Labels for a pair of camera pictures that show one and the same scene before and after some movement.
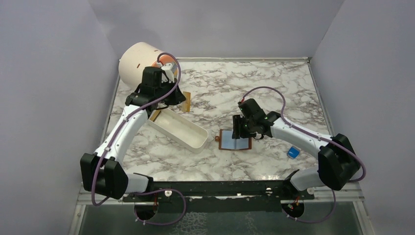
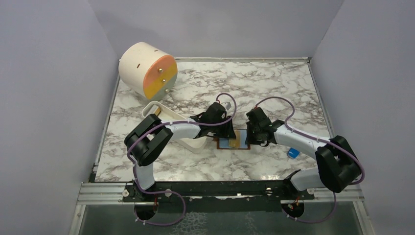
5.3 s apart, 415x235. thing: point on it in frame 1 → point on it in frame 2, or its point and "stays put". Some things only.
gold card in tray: [154, 115] stays put
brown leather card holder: [226, 142] stays put
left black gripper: [178, 97] → [228, 131]
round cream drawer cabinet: [137, 56] stays put
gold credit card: [186, 105] → [234, 143]
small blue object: [293, 152] stays put
